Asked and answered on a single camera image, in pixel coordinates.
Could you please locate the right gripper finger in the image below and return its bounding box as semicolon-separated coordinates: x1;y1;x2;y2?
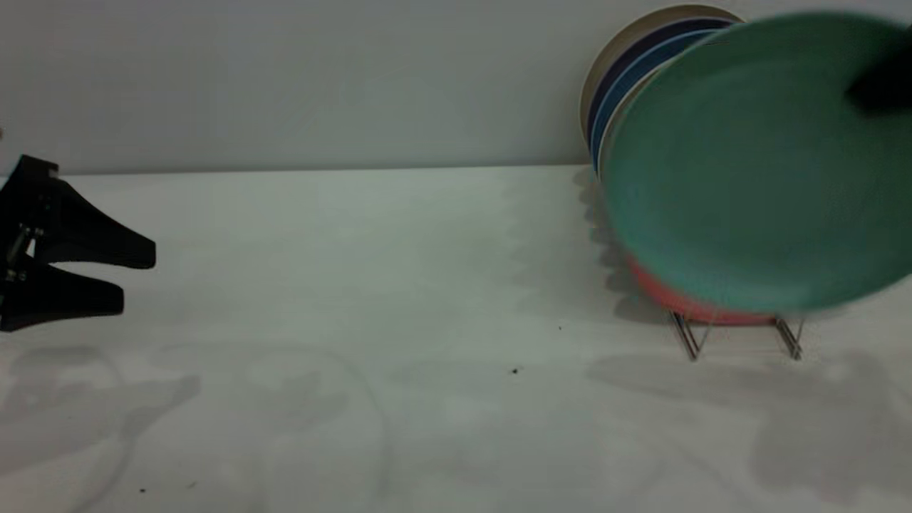
845;28;912;116

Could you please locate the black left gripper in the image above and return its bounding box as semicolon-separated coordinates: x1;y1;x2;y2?
0;154;157;333

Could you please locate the green round plate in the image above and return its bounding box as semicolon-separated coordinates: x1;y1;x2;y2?
602;13;912;315

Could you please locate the dark purple round plate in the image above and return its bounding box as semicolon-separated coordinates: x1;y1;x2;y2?
586;18;736;138

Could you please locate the teal blue round plate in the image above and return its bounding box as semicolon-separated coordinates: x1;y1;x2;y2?
590;30;715;170

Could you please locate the beige round plate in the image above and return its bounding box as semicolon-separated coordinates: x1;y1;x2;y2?
597;71;646;180
579;4;746;143

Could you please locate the pink round plate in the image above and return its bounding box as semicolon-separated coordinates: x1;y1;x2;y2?
626;253;782;327

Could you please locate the metal wire plate rack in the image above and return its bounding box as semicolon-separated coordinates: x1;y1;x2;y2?
670;309;806;362

